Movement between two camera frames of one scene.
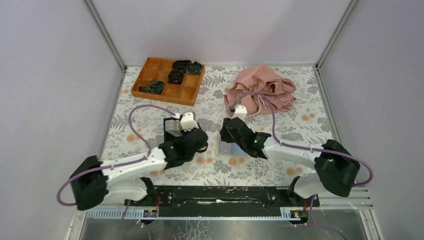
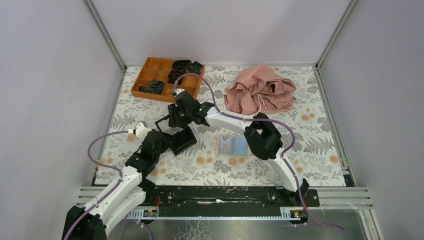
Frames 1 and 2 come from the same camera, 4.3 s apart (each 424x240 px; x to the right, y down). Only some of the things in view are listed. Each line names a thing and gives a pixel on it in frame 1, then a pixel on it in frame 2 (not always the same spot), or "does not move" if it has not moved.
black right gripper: [224, 132] to [174, 121]
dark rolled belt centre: [175, 77] does not move
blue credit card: [230, 148] does not move
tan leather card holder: [217, 149] does not move
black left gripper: [185, 133] to [166, 143]
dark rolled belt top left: [181, 65] does not move
